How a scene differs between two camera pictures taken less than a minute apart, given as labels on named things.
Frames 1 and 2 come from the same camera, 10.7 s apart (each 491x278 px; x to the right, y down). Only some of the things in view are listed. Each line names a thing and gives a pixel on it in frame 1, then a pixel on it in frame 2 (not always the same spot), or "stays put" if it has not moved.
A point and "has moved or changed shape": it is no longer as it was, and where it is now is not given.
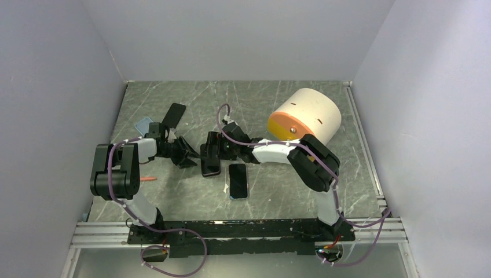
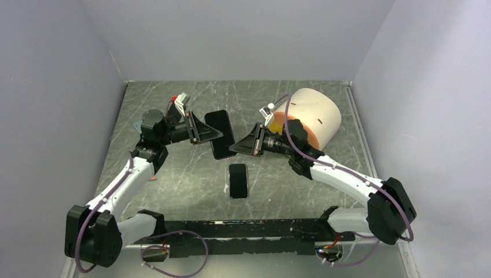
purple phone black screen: (210, 164) has moved or changed shape
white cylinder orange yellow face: (307, 111) stays put
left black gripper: (184, 149) to (204, 132)
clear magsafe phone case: (238, 181) stays put
